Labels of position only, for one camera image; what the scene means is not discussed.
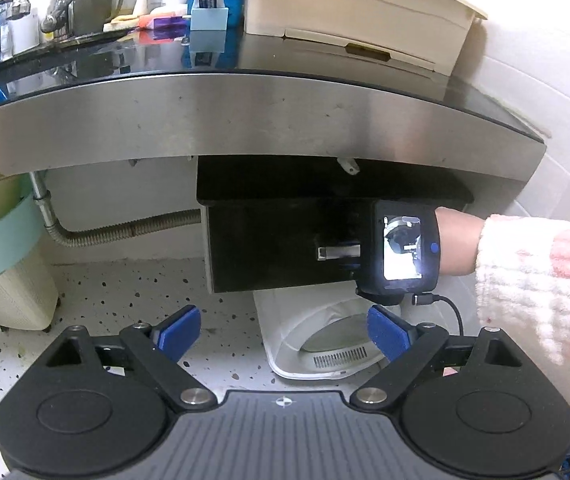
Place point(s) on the light blue toothpaste holder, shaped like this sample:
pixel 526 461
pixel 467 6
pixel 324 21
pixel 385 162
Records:
pixel 208 16

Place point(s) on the chrome sink faucet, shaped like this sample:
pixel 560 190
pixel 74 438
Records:
pixel 53 15

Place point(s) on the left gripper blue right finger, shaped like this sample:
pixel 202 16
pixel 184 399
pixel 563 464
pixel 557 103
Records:
pixel 390 334

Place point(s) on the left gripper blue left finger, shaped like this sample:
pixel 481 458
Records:
pixel 176 334

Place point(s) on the white floor appliance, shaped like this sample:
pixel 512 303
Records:
pixel 315 332

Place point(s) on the cream laundry basket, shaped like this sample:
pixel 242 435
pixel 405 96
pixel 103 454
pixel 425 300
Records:
pixel 28 293

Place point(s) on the black drawer with metal handle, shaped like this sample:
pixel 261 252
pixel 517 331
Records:
pixel 288 221

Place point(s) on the right forearm in white sleeve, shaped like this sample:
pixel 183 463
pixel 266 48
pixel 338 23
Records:
pixel 521 267

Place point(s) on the cream dish rack box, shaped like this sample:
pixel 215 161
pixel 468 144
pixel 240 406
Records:
pixel 425 33

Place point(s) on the dark green mug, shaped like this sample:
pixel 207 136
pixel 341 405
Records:
pixel 90 16

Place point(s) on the black countertop with steel edge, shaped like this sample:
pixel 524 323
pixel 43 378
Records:
pixel 124 96

